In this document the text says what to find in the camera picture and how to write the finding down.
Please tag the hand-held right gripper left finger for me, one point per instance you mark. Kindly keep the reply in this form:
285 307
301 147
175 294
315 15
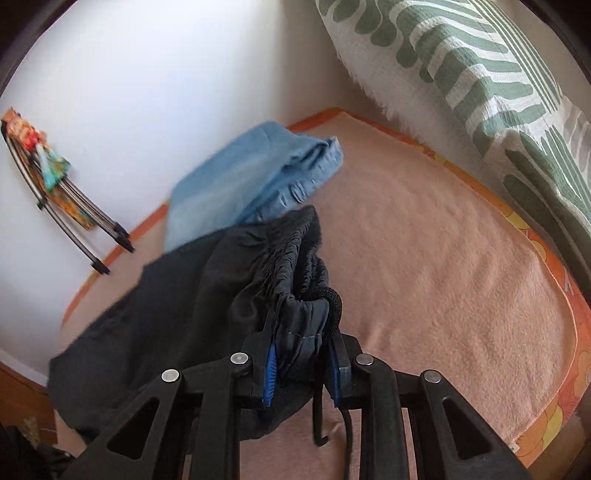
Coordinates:
270 374

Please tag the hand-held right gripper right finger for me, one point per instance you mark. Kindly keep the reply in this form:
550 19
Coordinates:
333 374

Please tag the black pants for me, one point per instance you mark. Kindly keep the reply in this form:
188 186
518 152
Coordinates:
184 300

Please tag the peach blanket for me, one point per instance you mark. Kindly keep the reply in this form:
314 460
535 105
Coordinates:
415 254

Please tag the folded blue jeans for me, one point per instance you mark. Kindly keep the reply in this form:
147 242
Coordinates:
240 175

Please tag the orange floral bedsheet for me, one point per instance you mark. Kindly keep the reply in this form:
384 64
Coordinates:
545 434

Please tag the wooden furniture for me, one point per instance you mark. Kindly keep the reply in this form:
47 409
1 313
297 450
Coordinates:
23 397

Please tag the dark cloth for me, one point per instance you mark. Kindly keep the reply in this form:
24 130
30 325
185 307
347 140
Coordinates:
23 457

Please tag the colourful patterned cloth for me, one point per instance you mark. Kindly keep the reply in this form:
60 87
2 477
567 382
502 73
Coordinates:
51 170

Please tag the green patterned white pillow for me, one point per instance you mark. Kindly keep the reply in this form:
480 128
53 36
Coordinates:
461 92

